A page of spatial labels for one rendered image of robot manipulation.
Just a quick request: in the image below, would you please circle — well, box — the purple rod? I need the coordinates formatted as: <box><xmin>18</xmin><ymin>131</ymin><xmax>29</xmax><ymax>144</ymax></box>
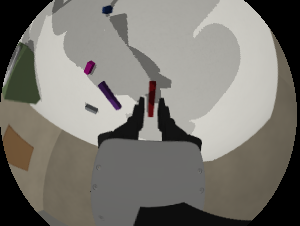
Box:
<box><xmin>98</xmin><ymin>81</ymin><xmax>122</xmax><ymax>111</ymax></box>

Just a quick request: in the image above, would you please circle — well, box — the dark red rod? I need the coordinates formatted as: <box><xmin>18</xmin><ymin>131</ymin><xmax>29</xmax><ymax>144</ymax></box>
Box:
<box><xmin>148</xmin><ymin>81</ymin><xmax>156</xmax><ymax>117</ymax></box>

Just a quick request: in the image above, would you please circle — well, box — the short magenta rod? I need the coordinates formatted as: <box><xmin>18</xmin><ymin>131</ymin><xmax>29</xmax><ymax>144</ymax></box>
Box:
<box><xmin>84</xmin><ymin>61</ymin><xmax>95</xmax><ymax>75</ymax></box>

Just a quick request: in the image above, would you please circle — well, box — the grey rod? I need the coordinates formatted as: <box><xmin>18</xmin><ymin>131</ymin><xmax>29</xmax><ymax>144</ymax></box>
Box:
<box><xmin>85</xmin><ymin>104</ymin><xmax>98</xmax><ymax>114</ymax></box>

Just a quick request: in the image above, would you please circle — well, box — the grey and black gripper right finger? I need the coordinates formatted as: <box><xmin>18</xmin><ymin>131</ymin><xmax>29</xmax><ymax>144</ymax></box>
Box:
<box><xmin>157</xmin><ymin>98</ymin><xmax>202</xmax><ymax>151</ymax></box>

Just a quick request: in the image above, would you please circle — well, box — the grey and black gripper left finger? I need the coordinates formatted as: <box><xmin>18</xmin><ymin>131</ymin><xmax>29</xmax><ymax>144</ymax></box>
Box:
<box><xmin>98</xmin><ymin>97</ymin><xmax>145</xmax><ymax>149</ymax></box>

